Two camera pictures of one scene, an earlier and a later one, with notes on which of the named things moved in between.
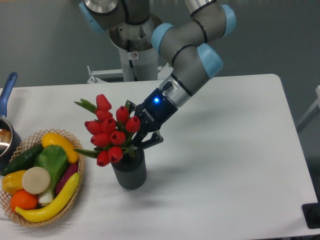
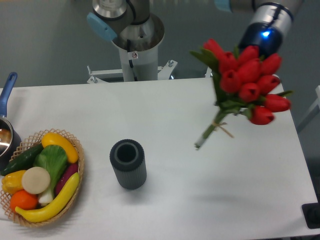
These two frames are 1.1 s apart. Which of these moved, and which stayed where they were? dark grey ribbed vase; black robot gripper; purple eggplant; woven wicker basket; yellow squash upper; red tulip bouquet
Moved: black robot gripper; red tulip bouquet
Stayed: purple eggplant; yellow squash upper; dark grey ribbed vase; woven wicker basket
